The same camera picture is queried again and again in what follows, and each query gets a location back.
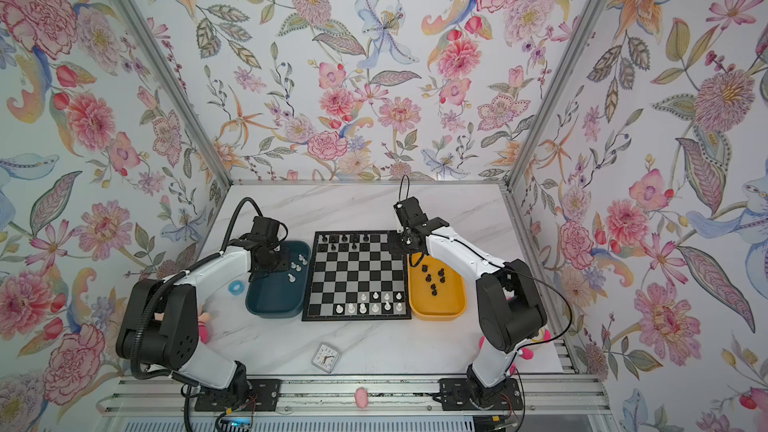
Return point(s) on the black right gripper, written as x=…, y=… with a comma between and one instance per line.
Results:
x=393, y=241

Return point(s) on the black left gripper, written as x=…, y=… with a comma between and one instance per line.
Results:
x=284, y=252

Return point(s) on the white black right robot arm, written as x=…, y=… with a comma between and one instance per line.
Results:
x=510, y=308

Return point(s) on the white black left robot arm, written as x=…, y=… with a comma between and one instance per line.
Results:
x=159, y=334

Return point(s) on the black white chess board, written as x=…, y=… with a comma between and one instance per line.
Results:
x=354, y=276

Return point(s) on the teal plastic tray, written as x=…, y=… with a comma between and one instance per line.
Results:
x=280, y=294

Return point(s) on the yellow plastic tray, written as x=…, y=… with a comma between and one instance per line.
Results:
x=436, y=292

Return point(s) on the pink faced plush doll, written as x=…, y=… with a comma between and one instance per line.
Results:
x=203, y=327

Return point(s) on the small white square clock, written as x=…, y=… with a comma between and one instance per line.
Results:
x=325, y=358

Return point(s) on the green pink owl plush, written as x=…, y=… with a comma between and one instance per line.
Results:
x=527, y=352

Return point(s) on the small pink toy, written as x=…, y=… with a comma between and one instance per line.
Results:
x=361, y=398

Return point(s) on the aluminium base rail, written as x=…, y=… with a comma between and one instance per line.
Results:
x=306, y=396

